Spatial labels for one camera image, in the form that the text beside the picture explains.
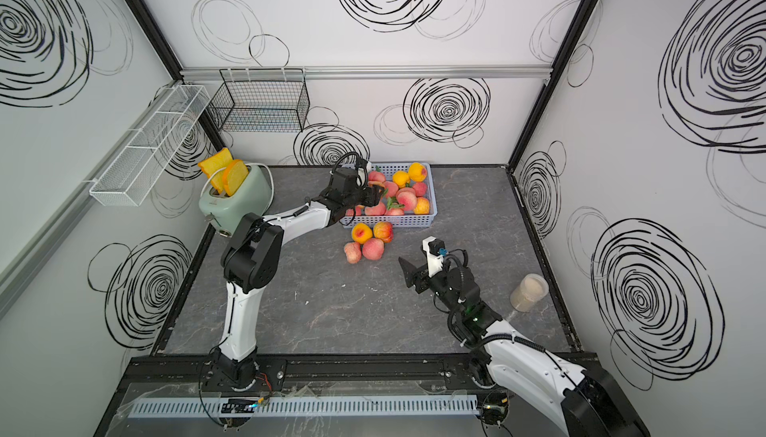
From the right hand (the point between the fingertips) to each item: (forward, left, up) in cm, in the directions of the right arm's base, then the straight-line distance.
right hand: (412, 256), depth 78 cm
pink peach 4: (+21, +11, -9) cm, 25 cm away
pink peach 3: (+32, +6, -10) cm, 34 cm away
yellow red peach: (+13, +16, -10) cm, 22 cm away
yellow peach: (+38, -3, -7) cm, 39 cm away
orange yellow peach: (+24, -4, -9) cm, 26 cm away
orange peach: (+23, +12, +3) cm, 26 cm away
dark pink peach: (+11, +17, +4) cm, 21 cm away
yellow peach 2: (+37, +3, -9) cm, 38 cm away
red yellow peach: (+14, +9, -10) cm, 20 cm away
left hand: (+27, +11, -4) cm, 30 cm away
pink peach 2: (+33, -4, -10) cm, 34 cm away
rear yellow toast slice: (+25, +61, +7) cm, 67 cm away
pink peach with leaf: (+25, +1, -5) cm, 25 cm away
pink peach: (+36, +12, -8) cm, 39 cm away
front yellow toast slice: (+22, +54, +6) cm, 59 cm away
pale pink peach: (+6, +18, -10) cm, 22 cm away
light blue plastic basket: (+20, +5, -9) cm, 23 cm away
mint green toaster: (+21, +51, -1) cm, 55 cm away
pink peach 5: (+7, +11, -10) cm, 17 cm away
